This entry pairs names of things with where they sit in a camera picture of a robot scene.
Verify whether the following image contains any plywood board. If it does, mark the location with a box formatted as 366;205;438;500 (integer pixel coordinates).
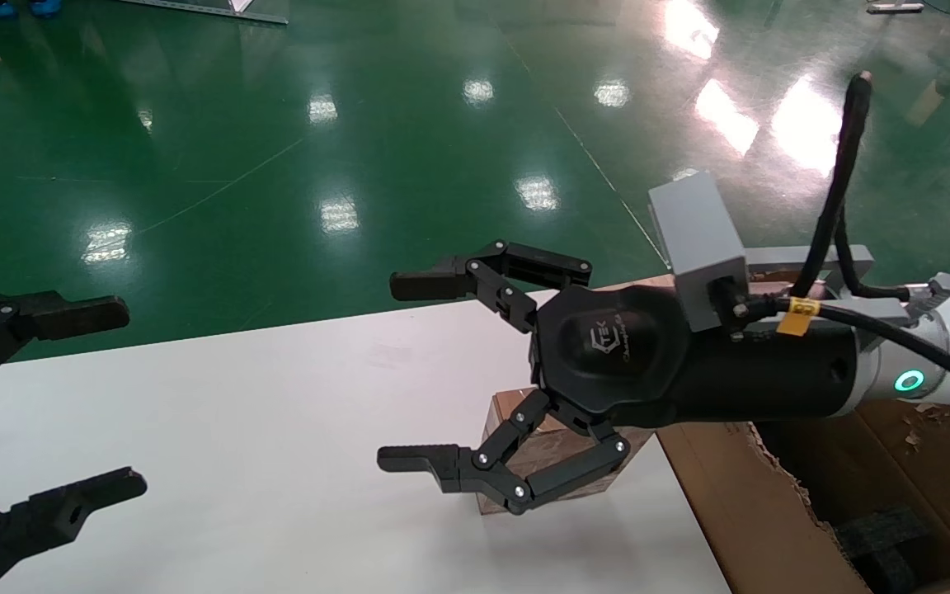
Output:
582;276;678;291

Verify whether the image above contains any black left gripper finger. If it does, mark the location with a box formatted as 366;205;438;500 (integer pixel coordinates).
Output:
0;467;148;594
0;288;130;403

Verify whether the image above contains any black looping cable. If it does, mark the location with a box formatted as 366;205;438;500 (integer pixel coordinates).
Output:
790;71;913;302

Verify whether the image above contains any small copper brown box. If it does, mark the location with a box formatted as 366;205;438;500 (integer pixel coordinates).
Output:
479;386;657;516

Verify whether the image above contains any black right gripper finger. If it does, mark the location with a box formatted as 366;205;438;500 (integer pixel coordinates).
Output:
390;240;594;335
377;388;633;516

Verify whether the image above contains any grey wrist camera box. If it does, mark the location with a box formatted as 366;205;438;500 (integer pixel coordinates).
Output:
648;171;913;335

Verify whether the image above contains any grey metal floor rail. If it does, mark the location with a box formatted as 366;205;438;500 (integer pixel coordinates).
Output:
116;0;289;26

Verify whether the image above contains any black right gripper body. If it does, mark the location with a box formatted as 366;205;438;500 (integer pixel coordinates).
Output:
529;285;863;430

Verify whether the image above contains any black cable with yellow tag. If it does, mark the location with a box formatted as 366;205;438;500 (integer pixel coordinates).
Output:
735;299;950;409

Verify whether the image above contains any big brown cardboard box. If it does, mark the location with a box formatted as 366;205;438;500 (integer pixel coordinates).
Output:
658;268;950;594

